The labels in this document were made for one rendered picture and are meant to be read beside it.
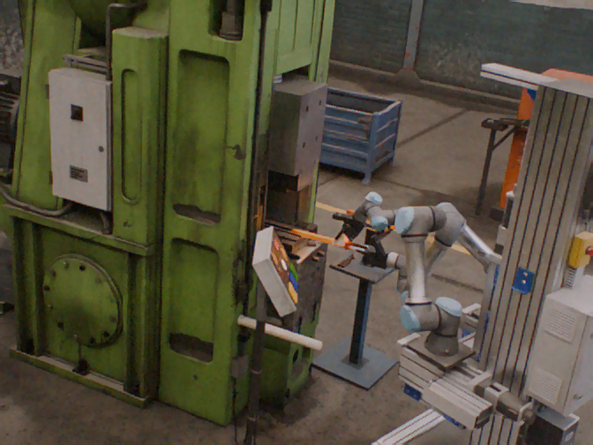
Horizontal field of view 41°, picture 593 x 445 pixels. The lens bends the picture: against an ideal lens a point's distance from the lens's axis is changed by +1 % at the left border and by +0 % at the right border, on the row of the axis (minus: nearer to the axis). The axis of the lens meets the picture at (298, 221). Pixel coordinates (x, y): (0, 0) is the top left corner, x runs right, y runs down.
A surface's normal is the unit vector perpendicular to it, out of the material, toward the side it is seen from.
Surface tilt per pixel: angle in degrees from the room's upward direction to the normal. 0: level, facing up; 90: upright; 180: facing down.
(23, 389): 0
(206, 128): 89
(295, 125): 90
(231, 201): 89
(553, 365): 90
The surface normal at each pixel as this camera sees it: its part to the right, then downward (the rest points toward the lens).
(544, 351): -0.73, 0.21
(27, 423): 0.09, -0.92
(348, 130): -0.43, 0.31
